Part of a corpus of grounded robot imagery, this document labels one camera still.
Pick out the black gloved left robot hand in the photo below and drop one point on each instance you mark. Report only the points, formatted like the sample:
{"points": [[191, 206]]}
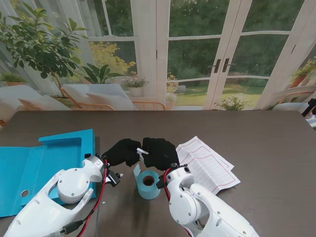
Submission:
{"points": [[121, 153]]}

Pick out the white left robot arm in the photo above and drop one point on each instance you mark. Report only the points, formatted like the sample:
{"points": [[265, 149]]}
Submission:
{"points": [[49, 202]]}

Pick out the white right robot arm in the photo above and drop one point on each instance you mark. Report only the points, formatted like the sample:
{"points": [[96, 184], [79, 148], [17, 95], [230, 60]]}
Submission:
{"points": [[192, 205]]}

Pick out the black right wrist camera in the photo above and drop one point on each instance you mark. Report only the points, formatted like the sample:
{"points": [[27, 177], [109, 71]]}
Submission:
{"points": [[161, 184]]}

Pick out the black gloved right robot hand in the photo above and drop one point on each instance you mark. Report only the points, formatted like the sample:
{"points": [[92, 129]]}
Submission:
{"points": [[160, 153]]}

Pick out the blue label roll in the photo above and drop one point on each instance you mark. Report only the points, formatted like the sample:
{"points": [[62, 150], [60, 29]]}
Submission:
{"points": [[148, 193]]}

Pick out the printed garden window backdrop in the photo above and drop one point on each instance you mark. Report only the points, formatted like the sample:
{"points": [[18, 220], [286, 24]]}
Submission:
{"points": [[197, 49]]}

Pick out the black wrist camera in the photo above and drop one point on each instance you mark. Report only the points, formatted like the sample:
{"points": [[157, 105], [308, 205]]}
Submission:
{"points": [[161, 184], [113, 178]]}

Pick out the black stand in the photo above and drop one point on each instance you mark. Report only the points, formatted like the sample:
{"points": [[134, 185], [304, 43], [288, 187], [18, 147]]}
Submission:
{"points": [[310, 108]]}

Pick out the blue file box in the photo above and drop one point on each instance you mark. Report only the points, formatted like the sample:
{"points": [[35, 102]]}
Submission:
{"points": [[37, 163]]}

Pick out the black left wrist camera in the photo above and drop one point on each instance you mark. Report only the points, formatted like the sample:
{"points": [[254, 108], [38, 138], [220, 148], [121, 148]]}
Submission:
{"points": [[113, 178]]}

